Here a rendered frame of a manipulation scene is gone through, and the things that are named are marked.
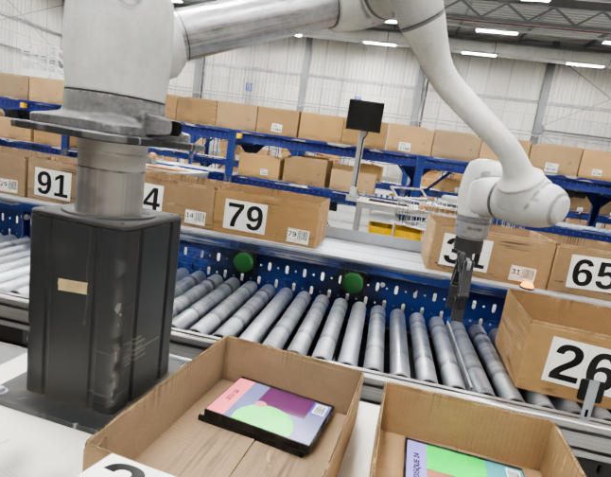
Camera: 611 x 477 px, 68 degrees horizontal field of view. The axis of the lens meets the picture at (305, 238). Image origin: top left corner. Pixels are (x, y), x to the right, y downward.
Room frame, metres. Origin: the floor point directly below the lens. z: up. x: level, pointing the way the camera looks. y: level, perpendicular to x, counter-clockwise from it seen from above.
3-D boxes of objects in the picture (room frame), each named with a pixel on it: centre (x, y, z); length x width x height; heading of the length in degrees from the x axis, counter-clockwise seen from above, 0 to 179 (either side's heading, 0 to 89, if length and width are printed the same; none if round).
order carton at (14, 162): (1.96, 1.30, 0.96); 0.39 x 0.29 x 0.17; 81
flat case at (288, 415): (0.72, 0.02, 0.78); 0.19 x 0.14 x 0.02; 71
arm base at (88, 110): (0.76, 0.32, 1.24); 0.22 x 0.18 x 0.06; 66
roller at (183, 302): (1.34, 0.33, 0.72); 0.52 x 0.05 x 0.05; 171
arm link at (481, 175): (1.23, -0.45, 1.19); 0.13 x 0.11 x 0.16; 29
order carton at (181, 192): (1.83, 0.52, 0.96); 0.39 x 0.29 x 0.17; 81
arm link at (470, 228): (1.24, -0.45, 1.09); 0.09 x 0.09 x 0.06
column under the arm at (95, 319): (0.77, 0.34, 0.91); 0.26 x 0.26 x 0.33; 77
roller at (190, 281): (1.35, 0.40, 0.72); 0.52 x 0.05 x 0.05; 171
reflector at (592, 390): (0.92, -0.65, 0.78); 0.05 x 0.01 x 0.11; 81
